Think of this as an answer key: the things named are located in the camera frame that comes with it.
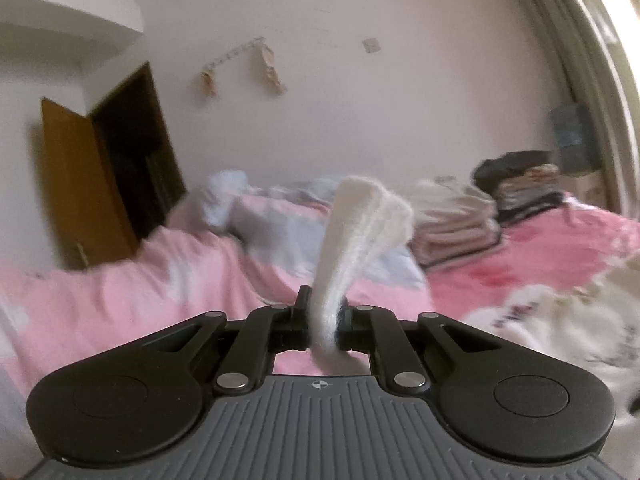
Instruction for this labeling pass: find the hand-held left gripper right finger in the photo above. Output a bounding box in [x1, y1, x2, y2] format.
[337, 304, 506, 393]

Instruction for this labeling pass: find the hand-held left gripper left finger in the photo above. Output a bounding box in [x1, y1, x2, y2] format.
[127, 286, 313, 393]

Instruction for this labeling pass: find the white fluffy sweater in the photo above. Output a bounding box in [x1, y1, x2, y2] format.
[306, 175, 416, 361]

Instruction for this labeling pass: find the stack of light folded clothes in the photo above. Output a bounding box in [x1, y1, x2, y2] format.
[407, 177, 503, 268]

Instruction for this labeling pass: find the stack of dark folded clothes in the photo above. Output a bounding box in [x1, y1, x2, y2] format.
[472, 152, 566, 226]

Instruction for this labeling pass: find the pink and grey quilt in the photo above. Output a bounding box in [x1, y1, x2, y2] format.
[0, 170, 436, 411]

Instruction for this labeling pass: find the pink floral blanket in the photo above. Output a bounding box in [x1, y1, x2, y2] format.
[425, 195, 640, 411]

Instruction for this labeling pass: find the wooden door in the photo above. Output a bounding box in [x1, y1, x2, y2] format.
[40, 62, 188, 271]

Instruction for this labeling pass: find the blue water jug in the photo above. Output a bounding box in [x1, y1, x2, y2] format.
[550, 102, 601, 171]

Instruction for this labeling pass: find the grey curtain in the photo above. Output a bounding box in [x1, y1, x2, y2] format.
[520, 0, 640, 221]

